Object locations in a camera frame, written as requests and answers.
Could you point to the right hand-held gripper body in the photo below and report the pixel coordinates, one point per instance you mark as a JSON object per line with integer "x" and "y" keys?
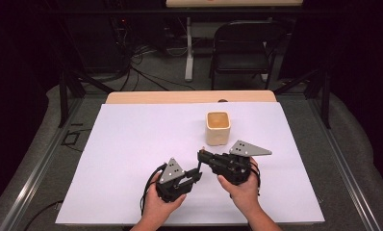
{"x": 234, "y": 166}

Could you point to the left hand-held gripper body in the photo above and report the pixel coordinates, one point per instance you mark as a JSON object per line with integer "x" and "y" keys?
{"x": 171, "y": 173}

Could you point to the person's right hand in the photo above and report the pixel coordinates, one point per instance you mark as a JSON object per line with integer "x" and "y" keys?
{"x": 244, "y": 194}

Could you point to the person's left hand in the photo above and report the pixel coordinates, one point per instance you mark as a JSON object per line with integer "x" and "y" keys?
{"x": 160, "y": 210}

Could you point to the cream square cup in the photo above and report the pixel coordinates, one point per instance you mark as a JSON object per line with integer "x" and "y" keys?
{"x": 217, "y": 134}

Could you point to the white table sheet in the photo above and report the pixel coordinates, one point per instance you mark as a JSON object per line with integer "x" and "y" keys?
{"x": 122, "y": 144}

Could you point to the wooden table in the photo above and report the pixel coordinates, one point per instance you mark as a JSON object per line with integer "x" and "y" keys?
{"x": 180, "y": 97}

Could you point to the black folding chair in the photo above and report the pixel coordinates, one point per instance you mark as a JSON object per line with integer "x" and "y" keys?
{"x": 241, "y": 62}

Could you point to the white table leg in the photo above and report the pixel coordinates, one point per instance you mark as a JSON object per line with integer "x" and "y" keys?
{"x": 189, "y": 57}

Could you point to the dark equipment cabinet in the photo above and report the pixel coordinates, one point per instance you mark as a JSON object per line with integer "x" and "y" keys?
{"x": 96, "y": 45}

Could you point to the aluminium floor rail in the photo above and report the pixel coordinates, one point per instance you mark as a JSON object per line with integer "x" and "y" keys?
{"x": 343, "y": 166}
{"x": 38, "y": 170}

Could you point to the black frame stand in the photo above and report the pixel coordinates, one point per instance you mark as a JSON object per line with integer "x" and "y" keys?
{"x": 63, "y": 96}
{"x": 325, "y": 96}

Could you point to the black horizontal frame bar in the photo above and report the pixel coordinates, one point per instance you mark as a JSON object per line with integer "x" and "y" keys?
{"x": 148, "y": 10}

